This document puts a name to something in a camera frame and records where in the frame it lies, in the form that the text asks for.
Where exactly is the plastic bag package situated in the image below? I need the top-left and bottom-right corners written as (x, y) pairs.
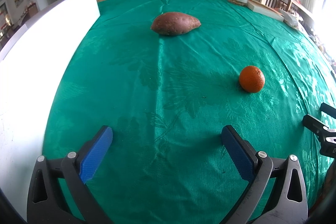
top-left (277, 9), bottom-right (299, 30)

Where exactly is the white cardboard box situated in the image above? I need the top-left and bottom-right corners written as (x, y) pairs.
top-left (1, 0), bottom-right (100, 218)

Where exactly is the sweet potato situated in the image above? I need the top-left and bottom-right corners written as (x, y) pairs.
top-left (151, 12), bottom-right (201, 36)

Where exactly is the orange tangerine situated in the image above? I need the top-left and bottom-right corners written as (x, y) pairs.
top-left (239, 65), bottom-right (265, 93)

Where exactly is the white book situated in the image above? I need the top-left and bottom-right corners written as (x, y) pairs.
top-left (247, 0), bottom-right (284, 22)

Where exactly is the green satin tablecloth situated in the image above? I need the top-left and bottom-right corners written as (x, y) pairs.
top-left (43, 0), bottom-right (335, 223)

